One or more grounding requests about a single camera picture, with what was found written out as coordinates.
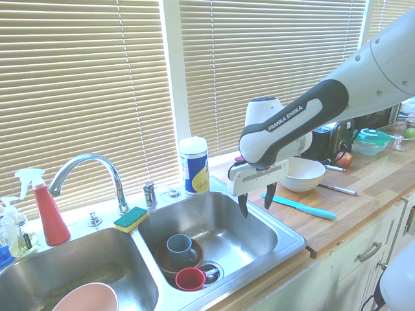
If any black cable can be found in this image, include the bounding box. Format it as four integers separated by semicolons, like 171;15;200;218
359;284;385;311

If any red spray bottle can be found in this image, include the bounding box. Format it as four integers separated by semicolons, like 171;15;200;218
14;168;71;247

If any silver knife with long blade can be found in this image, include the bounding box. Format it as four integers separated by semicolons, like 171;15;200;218
317;183;360;196

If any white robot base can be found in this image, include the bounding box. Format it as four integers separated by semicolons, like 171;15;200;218
378;249;415;311

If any clear glass dish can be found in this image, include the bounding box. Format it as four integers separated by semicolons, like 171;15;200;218
387;122;415;152

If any clear pump soap bottle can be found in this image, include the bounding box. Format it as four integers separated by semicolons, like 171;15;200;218
0;196;20;250

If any wide beige window blind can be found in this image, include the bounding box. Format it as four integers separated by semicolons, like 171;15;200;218
0;0;176;222

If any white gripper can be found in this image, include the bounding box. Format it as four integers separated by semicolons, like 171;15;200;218
226;159;289;219

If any teal kitchen knife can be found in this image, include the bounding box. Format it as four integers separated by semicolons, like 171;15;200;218
259;193;337;221

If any narrow beige window blind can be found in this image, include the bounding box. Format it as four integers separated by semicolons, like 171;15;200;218
366;0;415;46

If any medium beige window blind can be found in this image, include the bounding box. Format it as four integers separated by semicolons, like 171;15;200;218
178;0;366;157

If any stainless steel double sink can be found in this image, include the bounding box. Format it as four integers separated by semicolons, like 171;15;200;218
0;176;308;311

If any red plastic cup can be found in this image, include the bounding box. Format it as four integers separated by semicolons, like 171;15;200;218
175;267;208;291

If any clear container with green lid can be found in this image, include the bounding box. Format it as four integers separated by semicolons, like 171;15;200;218
351;128;392;157

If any blue bottle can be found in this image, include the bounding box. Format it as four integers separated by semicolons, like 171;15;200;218
0;244;13;267

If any round yellow liquid soap bottle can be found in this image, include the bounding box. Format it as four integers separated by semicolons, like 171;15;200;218
8;222;40;259

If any white ceramic bowl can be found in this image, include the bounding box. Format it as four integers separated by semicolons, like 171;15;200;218
279;157;326;193

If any pink bowl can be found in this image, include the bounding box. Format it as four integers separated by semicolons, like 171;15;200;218
51;282;119;311

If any green and yellow sponge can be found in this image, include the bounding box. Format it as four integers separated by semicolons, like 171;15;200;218
113;206;149;233

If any chrome faucet knob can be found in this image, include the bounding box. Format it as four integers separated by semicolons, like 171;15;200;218
87;209;103;227

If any brown bowl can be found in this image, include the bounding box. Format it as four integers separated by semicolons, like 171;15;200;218
154;238;205;285

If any sink drain strainer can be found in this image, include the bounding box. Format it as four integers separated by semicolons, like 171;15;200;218
198;261;225;286

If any white and blue wipes canister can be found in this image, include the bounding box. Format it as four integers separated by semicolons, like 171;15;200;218
179;136;211;196

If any chrome sink soap dispenser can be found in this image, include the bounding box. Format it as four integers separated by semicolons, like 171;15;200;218
143;181;159;207

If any brass cabinet handle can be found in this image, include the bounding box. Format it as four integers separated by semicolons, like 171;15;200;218
357;241;383;262

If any cream kitchen cabinet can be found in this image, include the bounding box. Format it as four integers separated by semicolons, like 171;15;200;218
207;192;415;311

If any chrome gooseneck faucet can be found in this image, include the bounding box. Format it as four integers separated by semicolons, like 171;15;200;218
47;153;131;216

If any red apple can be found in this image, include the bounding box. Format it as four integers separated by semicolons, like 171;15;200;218
335;151;353;168

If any black and chrome toaster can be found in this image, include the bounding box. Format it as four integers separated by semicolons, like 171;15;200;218
311;119;356;161

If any gray mug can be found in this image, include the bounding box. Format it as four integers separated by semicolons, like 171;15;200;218
166;233;199;270

